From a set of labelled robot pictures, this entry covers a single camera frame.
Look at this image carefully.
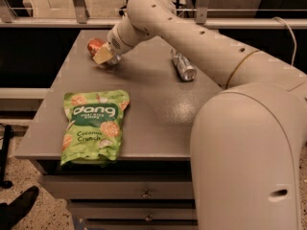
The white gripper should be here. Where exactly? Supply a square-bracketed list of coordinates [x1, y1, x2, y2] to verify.
[93, 16, 151, 64]

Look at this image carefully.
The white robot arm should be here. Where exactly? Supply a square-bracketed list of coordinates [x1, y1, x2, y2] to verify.
[95, 0, 307, 230]

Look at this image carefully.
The silver soda can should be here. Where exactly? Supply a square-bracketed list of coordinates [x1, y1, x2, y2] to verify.
[171, 48, 197, 81]

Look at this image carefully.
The metal railing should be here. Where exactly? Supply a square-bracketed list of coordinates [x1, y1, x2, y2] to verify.
[1, 0, 307, 30]

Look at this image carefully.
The green dang chips bag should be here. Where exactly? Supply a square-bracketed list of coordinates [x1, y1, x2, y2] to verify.
[60, 90, 130, 167]

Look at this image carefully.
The black stand pole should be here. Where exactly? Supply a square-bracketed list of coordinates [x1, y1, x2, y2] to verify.
[0, 125, 13, 189]

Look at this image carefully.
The grey drawer cabinet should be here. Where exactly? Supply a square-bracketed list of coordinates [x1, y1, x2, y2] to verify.
[16, 31, 221, 230]

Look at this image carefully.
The white cable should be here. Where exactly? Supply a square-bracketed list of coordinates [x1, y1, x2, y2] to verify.
[272, 15, 298, 67]

